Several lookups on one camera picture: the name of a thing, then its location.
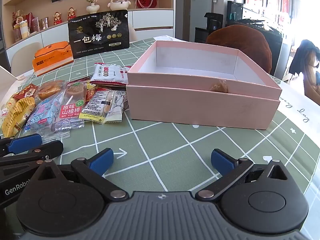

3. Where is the brown round cushion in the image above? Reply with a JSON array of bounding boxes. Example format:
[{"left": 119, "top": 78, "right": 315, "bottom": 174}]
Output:
[{"left": 206, "top": 24, "right": 273, "bottom": 74}]

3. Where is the white chair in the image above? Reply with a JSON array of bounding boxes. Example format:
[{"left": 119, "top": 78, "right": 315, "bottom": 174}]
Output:
[{"left": 11, "top": 42, "right": 44, "bottom": 75}]

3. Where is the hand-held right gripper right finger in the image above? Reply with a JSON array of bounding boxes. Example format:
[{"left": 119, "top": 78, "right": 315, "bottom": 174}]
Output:
[{"left": 195, "top": 149, "right": 290, "bottom": 202}]

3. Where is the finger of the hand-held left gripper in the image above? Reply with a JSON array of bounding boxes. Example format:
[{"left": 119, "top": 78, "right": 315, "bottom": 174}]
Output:
[
  {"left": 0, "top": 133, "right": 42, "bottom": 158},
  {"left": 0, "top": 140, "right": 64, "bottom": 167}
]

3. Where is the small red snack packet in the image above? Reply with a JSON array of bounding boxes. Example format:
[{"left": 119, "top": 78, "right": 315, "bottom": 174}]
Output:
[{"left": 11, "top": 84, "right": 39, "bottom": 103}]

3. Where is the black snack bag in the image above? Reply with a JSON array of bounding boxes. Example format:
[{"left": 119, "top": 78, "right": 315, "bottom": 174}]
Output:
[{"left": 67, "top": 9, "right": 130, "bottom": 60}]

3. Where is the pink cardboard box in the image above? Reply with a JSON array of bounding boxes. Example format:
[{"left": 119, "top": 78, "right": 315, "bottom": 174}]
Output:
[{"left": 126, "top": 40, "right": 283, "bottom": 130}]

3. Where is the white red-edged snack packet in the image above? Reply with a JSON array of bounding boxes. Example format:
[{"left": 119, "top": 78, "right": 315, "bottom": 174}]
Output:
[{"left": 89, "top": 63, "right": 132, "bottom": 87}]

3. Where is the red-label lollipop packet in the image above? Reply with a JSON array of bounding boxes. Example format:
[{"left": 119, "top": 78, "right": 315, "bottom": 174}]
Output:
[{"left": 51, "top": 81, "right": 88, "bottom": 132}]

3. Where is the white rabbit figurine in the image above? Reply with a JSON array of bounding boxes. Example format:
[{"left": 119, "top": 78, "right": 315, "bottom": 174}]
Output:
[{"left": 107, "top": 0, "right": 129, "bottom": 11}]

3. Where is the black mesh chair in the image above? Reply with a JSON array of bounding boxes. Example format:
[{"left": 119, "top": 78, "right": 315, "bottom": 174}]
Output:
[{"left": 235, "top": 19, "right": 292, "bottom": 77}]

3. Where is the wooden white wall cabinet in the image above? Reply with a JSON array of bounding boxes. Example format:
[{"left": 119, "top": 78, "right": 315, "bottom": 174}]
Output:
[{"left": 0, "top": 0, "right": 175, "bottom": 55}]

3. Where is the black water dispenser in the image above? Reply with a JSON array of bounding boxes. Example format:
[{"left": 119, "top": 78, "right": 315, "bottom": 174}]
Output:
[{"left": 195, "top": 12, "right": 224, "bottom": 43}]

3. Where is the clear-wrapped brown pastry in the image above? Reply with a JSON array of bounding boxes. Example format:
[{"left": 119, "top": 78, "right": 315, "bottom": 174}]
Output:
[{"left": 36, "top": 80, "right": 66, "bottom": 101}]

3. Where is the yellow snack packet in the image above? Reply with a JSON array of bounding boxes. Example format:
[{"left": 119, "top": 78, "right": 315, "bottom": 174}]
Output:
[{"left": 0, "top": 96, "right": 37, "bottom": 138}]

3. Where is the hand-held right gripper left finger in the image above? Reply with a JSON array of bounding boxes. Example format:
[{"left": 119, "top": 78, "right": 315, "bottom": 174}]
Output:
[{"left": 32, "top": 148, "right": 128, "bottom": 201}]

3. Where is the white tumbler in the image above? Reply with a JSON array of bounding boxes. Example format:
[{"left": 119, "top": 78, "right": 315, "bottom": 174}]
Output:
[{"left": 19, "top": 21, "right": 29, "bottom": 39}]

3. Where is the orange packet box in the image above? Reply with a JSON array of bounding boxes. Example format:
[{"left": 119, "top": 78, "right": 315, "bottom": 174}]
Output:
[{"left": 32, "top": 41, "right": 74, "bottom": 77}]

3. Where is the green checked tablecloth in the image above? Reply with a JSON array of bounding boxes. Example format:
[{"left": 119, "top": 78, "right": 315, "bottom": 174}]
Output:
[{"left": 0, "top": 34, "right": 320, "bottom": 240}]

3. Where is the yellow-edged white snack packet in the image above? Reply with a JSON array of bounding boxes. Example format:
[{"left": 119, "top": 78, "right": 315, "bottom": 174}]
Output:
[{"left": 79, "top": 87, "right": 129, "bottom": 125}]

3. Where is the large red snack packet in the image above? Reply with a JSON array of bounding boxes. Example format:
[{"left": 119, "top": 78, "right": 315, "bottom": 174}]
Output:
[{"left": 84, "top": 79, "right": 110, "bottom": 103}]

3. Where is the blue snack packet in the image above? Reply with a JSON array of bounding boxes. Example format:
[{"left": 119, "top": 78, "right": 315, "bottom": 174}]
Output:
[{"left": 24, "top": 92, "right": 70, "bottom": 145}]

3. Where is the white vase with flowers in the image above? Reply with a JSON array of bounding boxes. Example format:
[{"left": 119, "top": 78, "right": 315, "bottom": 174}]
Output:
[{"left": 86, "top": 0, "right": 98, "bottom": 14}]

